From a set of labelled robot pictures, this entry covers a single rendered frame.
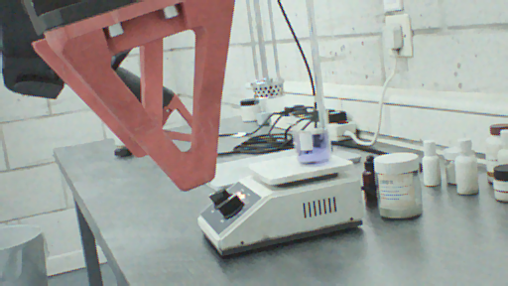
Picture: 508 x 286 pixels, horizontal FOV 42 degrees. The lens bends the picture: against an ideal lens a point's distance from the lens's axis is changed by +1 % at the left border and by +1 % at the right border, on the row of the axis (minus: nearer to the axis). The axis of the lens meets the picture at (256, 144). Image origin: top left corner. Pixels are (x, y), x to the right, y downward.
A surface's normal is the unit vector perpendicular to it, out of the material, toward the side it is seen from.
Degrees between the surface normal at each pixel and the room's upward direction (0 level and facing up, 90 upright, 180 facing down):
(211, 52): 111
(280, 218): 90
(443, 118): 90
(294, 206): 90
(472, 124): 90
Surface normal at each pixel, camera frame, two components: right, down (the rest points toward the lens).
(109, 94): 0.44, 0.44
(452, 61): -0.93, 0.18
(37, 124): 0.35, 0.11
